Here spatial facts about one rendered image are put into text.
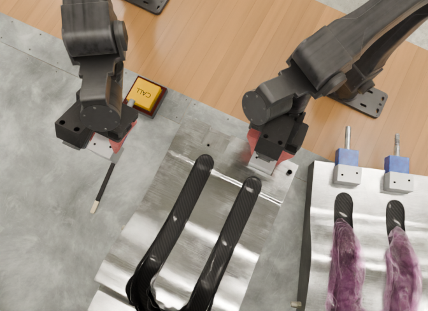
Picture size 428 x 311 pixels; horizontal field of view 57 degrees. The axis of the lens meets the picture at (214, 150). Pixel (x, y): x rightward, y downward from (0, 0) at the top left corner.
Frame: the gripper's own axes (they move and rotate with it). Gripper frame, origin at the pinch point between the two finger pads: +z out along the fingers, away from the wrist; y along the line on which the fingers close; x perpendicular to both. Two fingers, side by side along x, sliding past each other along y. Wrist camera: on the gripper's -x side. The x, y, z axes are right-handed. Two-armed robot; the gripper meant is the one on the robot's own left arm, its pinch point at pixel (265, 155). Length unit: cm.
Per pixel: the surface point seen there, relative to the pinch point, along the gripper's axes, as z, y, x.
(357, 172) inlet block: 0.1, 18.7, 6.7
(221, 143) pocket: 4.1, -9.8, 1.9
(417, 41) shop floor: 29, 43, 140
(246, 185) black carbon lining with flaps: 5.2, -1.0, -4.8
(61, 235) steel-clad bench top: 24.6, -33.3, -24.0
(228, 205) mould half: 7.8, -2.7, -9.5
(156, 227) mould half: 11.4, -13.6, -19.1
